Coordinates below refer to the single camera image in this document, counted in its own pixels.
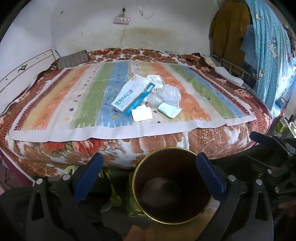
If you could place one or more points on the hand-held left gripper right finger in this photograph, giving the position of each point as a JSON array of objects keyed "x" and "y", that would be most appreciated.
[{"x": 210, "y": 177}]

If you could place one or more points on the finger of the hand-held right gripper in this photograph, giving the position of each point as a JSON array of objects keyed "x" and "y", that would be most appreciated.
[
  {"x": 256, "y": 162},
  {"x": 262, "y": 139}
]

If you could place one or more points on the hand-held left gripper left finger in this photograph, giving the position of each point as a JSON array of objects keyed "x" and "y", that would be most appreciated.
[{"x": 89, "y": 178}]

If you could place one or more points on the black gold-rimmed trash bin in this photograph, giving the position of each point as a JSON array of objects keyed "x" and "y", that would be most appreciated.
[{"x": 171, "y": 185}]

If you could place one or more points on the white blue cardboard box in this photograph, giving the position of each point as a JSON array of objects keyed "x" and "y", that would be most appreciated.
[{"x": 131, "y": 97}]

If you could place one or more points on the white printed plastic bag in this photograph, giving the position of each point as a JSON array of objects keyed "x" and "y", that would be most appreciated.
[{"x": 155, "y": 80}]

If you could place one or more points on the floral quilt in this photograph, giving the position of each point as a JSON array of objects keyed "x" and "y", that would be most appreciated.
[{"x": 161, "y": 143}]

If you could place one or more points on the striped pastel mat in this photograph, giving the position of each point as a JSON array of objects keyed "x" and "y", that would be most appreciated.
[{"x": 69, "y": 111}]

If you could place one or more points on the white folded cloth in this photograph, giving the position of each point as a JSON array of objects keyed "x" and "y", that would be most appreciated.
[{"x": 227, "y": 74}]

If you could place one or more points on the pale green mask packet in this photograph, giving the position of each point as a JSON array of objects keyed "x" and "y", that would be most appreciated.
[{"x": 168, "y": 110}]

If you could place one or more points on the blue rabbit print curtain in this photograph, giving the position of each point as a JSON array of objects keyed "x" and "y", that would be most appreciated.
[{"x": 270, "y": 58}]

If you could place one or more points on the dark red cloth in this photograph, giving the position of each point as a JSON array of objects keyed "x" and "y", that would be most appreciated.
[{"x": 8, "y": 168}]

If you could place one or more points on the white tissue packet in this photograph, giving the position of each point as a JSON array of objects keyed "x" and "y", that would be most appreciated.
[{"x": 141, "y": 113}]

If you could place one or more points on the clear plastic wrapper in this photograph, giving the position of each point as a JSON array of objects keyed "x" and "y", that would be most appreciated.
[{"x": 112, "y": 93}]

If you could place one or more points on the clear crumpled plastic bag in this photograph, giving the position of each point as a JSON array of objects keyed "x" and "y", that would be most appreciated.
[{"x": 168, "y": 95}]

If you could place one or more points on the yellow hanging garment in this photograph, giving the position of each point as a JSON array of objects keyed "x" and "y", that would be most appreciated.
[{"x": 229, "y": 34}]

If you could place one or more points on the grey striped pillow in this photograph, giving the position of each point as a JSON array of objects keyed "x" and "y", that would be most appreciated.
[{"x": 72, "y": 60}]

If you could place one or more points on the white headboard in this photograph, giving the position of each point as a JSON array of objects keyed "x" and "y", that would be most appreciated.
[{"x": 20, "y": 74}]

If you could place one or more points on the white power strip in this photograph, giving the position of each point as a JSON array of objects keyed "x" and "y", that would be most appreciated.
[{"x": 121, "y": 20}]

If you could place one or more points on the metal bed rail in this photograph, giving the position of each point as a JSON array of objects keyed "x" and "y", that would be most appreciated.
[{"x": 233, "y": 68}]

